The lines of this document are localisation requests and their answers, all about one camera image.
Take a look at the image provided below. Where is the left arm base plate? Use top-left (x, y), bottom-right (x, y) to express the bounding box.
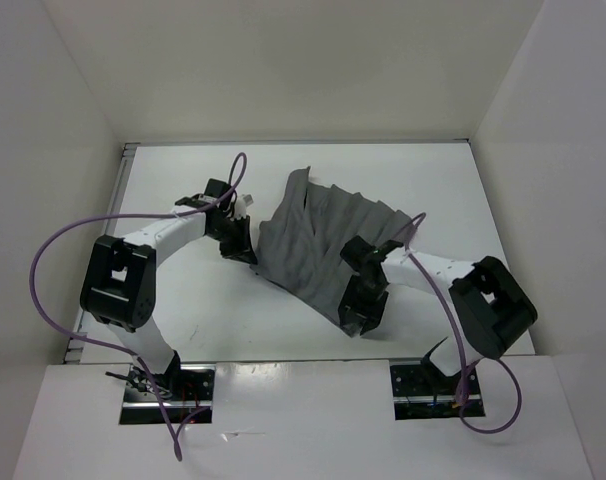
top-left (119, 364), bottom-right (216, 426)

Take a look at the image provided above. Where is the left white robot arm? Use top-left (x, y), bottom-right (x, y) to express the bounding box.
top-left (80, 194), bottom-right (257, 400)

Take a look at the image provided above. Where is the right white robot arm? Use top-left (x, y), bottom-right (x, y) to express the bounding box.
top-left (338, 236), bottom-right (538, 393)

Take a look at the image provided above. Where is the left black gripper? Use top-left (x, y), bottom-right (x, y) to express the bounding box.
top-left (207, 214), bottom-right (256, 265)

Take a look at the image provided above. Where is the grey pleated skirt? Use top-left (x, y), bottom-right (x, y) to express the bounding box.
top-left (254, 168), bottom-right (421, 328)

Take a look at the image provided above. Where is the aluminium table frame rail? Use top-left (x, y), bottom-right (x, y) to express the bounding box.
top-left (63, 143), bottom-right (140, 365)

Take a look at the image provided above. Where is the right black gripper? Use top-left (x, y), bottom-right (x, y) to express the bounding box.
top-left (337, 274), bottom-right (389, 333)

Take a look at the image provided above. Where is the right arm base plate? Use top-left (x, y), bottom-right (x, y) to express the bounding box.
top-left (389, 361), bottom-right (461, 421)

